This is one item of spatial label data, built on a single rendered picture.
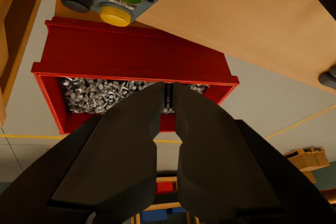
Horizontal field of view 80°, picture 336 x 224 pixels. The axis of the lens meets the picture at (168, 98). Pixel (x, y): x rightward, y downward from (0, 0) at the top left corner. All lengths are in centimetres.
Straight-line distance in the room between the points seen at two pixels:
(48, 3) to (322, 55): 129
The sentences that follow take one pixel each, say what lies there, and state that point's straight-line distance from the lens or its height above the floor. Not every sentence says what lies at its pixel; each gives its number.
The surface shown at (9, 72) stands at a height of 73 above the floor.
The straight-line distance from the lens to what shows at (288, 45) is 37.
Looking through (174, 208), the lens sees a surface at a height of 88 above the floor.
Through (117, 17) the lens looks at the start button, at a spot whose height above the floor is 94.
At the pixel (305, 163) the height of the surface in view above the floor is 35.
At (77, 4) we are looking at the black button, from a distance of 20.
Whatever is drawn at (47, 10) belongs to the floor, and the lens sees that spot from 143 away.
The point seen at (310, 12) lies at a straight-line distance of 34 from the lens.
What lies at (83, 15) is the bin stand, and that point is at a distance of 39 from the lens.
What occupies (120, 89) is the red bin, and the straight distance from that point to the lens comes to 38.
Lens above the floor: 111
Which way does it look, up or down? 31 degrees down
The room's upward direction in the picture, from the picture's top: 172 degrees clockwise
